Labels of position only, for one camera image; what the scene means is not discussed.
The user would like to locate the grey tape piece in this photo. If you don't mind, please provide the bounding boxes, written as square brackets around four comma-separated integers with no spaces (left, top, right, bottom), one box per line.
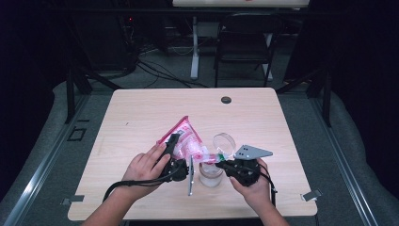
[61,194,86,206]
[300,188,323,202]

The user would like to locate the pink and white plastic bag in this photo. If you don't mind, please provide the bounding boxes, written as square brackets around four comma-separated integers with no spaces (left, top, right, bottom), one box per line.
[156,115,225,164]

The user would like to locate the pale grey box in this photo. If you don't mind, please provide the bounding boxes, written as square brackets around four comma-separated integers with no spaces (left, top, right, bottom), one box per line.
[198,22,220,40]

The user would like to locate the black tape square marker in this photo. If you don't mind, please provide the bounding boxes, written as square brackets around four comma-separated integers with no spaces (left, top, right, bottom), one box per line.
[66,126,88,142]

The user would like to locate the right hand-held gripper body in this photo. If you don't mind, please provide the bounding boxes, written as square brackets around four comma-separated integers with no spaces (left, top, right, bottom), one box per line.
[230,144,274,188]

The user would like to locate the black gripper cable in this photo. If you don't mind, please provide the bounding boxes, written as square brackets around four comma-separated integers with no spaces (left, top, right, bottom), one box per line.
[258,163,279,208]
[103,163,189,202]

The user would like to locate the black folding chair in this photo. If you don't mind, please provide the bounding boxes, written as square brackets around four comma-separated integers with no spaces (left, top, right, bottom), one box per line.
[214,12,285,89]

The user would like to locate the black equipment case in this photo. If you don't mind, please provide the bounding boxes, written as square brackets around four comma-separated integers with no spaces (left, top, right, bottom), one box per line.
[74,12,139,72]

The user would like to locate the white table with white legs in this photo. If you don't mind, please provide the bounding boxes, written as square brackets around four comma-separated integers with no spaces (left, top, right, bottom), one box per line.
[171,0,311,82]

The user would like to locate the person's right hand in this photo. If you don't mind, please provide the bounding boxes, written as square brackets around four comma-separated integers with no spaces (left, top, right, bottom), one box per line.
[229,158,275,211]

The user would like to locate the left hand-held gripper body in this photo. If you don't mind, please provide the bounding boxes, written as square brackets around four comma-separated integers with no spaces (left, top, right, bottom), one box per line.
[161,153,196,198]

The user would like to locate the dark curtain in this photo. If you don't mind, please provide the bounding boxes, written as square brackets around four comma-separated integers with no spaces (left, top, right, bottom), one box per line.
[0,0,69,192]
[283,0,399,199]

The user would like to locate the black metal stand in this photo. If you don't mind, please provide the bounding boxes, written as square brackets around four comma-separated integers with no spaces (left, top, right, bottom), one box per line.
[276,67,333,128]
[64,62,123,125]

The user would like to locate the black floor cable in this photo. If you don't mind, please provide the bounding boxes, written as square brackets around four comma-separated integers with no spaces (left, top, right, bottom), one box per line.
[136,60,193,89]
[137,62,210,89]

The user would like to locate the aluminium floor rail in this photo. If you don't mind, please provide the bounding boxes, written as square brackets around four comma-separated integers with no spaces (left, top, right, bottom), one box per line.
[309,97,379,226]
[3,93,90,226]

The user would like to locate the person's left hand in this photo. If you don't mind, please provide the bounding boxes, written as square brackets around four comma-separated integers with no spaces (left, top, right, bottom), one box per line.
[121,142,172,202]

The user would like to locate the clear glass jar with lid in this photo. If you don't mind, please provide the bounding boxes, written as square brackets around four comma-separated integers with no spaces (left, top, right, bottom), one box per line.
[198,132,237,188]

